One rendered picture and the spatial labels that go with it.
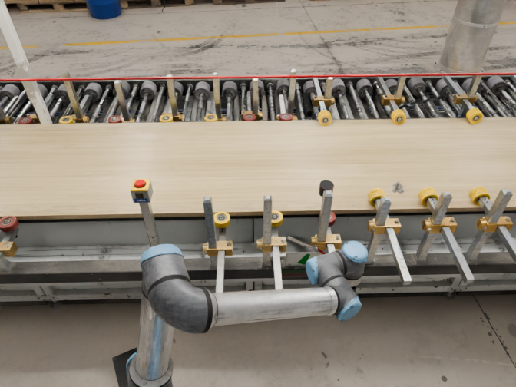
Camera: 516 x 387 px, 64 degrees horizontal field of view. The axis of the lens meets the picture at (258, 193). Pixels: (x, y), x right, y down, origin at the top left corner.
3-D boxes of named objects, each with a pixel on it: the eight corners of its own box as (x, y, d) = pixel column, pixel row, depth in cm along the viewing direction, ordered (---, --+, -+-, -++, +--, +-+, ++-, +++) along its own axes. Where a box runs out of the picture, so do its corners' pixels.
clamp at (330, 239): (340, 249, 191) (342, 242, 187) (311, 249, 190) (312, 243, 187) (338, 239, 195) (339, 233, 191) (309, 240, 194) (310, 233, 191)
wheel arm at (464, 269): (472, 283, 164) (476, 278, 161) (464, 284, 164) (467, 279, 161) (431, 197, 200) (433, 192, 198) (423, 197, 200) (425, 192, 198)
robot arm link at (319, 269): (319, 280, 134) (352, 269, 137) (303, 254, 142) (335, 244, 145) (315, 296, 140) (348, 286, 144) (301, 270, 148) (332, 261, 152)
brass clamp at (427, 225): (454, 233, 184) (458, 226, 181) (424, 234, 184) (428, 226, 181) (449, 223, 189) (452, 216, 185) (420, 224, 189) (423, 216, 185)
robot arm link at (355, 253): (335, 243, 145) (360, 235, 147) (331, 265, 153) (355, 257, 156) (349, 262, 138) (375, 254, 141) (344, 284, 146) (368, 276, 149)
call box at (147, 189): (150, 203, 166) (147, 190, 161) (133, 204, 166) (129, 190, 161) (153, 192, 171) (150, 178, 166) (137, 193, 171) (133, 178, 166)
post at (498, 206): (472, 264, 203) (514, 193, 170) (465, 264, 202) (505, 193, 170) (469, 259, 205) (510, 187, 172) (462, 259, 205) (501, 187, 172)
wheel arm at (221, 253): (223, 308, 171) (223, 302, 168) (215, 309, 171) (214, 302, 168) (226, 230, 203) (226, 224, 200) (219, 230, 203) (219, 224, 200)
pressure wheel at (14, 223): (4, 236, 199) (-6, 219, 192) (21, 228, 203) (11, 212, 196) (11, 246, 195) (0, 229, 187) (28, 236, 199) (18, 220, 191)
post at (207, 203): (219, 272, 201) (211, 201, 169) (211, 272, 201) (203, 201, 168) (219, 266, 204) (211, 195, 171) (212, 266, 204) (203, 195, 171)
